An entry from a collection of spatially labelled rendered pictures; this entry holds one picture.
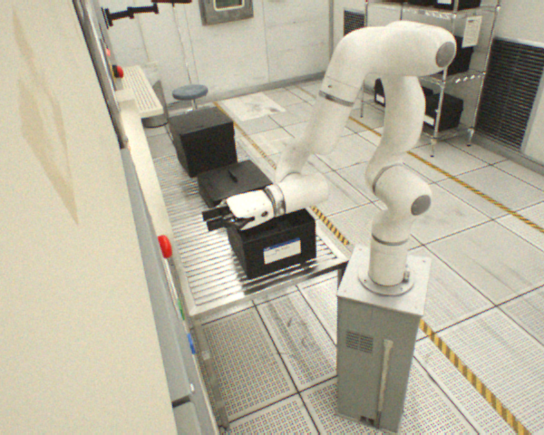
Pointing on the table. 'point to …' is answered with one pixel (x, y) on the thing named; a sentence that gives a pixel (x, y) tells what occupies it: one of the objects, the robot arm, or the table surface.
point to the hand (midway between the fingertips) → (212, 218)
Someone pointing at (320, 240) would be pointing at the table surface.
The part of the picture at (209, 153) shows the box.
